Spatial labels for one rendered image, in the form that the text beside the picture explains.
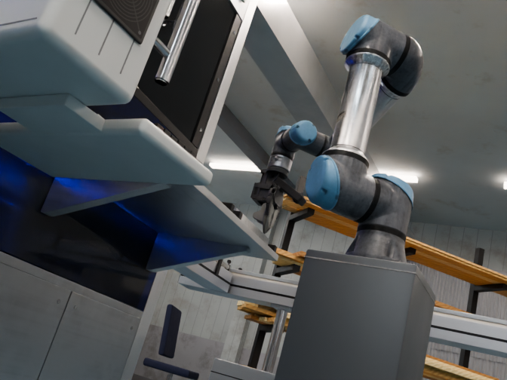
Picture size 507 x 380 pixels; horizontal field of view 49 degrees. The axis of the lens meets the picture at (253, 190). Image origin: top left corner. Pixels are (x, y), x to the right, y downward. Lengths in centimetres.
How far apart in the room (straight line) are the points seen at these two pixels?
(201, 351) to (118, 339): 904
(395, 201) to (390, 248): 11
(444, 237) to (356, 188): 865
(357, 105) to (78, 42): 77
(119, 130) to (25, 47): 19
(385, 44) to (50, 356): 120
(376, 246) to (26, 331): 90
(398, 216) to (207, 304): 980
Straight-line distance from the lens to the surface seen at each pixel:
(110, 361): 185
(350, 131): 134
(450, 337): 236
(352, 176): 128
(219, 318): 1082
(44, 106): 93
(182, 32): 97
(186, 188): 134
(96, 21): 83
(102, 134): 94
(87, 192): 143
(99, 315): 175
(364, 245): 129
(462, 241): 986
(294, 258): 427
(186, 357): 1100
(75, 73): 83
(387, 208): 132
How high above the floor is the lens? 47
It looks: 19 degrees up
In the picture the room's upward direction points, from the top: 17 degrees clockwise
